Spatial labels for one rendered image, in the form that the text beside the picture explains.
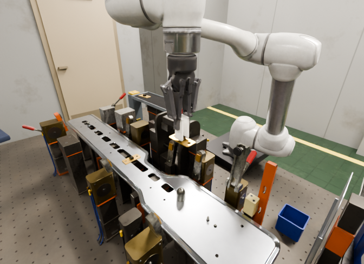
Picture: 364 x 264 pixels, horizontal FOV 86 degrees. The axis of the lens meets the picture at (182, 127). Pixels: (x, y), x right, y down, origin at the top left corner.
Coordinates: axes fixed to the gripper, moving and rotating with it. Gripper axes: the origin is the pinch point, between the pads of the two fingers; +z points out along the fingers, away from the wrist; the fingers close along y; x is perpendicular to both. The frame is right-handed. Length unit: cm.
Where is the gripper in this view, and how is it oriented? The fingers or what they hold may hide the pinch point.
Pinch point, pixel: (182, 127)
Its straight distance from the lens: 57.4
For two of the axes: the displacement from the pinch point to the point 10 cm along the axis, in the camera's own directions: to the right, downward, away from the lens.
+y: -7.2, 3.1, -6.2
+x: 6.9, 3.2, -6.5
